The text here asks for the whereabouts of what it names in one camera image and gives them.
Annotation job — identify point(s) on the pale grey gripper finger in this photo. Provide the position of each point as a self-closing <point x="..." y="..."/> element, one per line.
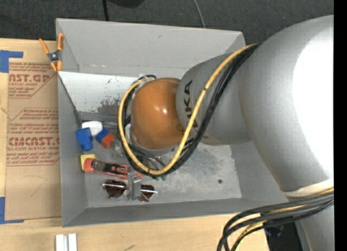
<point x="131" y="189"/>
<point x="137" y="187"/>

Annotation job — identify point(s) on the brown cardboard board, red print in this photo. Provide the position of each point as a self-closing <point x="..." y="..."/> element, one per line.
<point x="29" y="185"/>

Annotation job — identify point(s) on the red heart-shaped sunglasses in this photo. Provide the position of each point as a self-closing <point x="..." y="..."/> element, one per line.
<point x="115" y="189"/>

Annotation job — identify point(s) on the blue and red block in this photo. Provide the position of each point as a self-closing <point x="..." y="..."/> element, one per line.
<point x="105" y="137"/>

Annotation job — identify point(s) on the red-orange utility knife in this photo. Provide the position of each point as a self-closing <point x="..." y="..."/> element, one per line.
<point x="104" y="166"/>

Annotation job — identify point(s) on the white plastic cup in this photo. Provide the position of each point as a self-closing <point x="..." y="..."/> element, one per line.
<point x="93" y="126"/>

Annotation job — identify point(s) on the grey metal bin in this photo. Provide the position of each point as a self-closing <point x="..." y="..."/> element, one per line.
<point x="114" y="46"/>

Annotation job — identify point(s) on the blue toy block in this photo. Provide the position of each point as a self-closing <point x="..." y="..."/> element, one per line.
<point x="84" y="136"/>

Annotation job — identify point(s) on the yellow block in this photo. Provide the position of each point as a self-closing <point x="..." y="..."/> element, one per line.
<point x="83" y="159"/>

